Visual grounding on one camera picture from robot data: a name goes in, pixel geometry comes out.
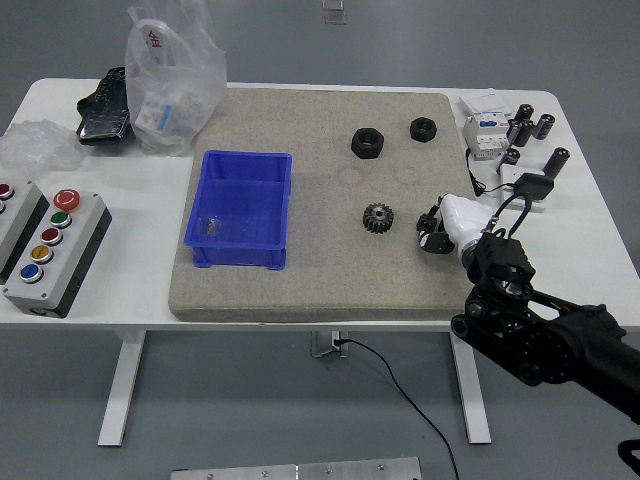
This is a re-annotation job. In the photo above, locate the white table leg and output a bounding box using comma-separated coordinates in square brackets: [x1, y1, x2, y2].
[97, 329, 147, 448]
[448, 332, 494, 445]

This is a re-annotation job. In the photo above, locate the black power adapter with cord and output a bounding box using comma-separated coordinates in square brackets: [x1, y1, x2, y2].
[464, 148, 556, 201]

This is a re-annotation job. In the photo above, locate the blue plastic bin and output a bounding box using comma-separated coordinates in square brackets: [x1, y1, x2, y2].
[183, 149, 294, 272]

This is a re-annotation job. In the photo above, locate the clear crumpled plastic wrap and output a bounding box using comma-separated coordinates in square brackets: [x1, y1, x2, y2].
[0, 118, 86, 177]

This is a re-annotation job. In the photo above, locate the grey control box red button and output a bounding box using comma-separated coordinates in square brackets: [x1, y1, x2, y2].
[0, 180, 50, 284]

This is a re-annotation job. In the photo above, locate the large black hex nut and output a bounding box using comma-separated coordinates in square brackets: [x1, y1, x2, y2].
[350, 127, 388, 161]

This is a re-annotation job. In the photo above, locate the black floor cable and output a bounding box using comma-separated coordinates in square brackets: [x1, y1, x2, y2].
[335, 338, 461, 480]

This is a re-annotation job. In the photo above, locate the translucent white plastic bag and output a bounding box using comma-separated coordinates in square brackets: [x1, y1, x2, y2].
[124, 0, 229, 158]

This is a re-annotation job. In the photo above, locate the black webbing strap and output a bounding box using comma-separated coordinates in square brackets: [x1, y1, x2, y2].
[616, 438, 640, 467]

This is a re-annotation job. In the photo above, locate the white circuit breaker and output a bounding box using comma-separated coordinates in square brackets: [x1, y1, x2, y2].
[462, 110, 512, 163]

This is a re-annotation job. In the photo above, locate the grey-brown felt mat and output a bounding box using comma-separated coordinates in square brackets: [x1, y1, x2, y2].
[167, 87, 494, 324]

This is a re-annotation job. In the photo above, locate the grey five-button control box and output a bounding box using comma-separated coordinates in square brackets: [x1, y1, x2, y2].
[2, 188, 114, 320]

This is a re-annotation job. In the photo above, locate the small black hex nut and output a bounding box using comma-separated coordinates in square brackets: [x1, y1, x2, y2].
[409, 116, 440, 144]

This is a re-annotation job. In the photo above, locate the large black spur gear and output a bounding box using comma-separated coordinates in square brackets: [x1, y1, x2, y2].
[362, 202, 396, 235]

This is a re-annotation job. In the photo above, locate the white flat switch plate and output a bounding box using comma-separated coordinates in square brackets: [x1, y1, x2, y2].
[497, 164, 549, 214]

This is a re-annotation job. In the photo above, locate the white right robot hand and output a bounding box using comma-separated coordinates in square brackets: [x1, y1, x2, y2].
[416, 193, 494, 254]

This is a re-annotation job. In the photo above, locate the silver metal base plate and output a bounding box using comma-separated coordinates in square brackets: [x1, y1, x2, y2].
[170, 456, 424, 480]

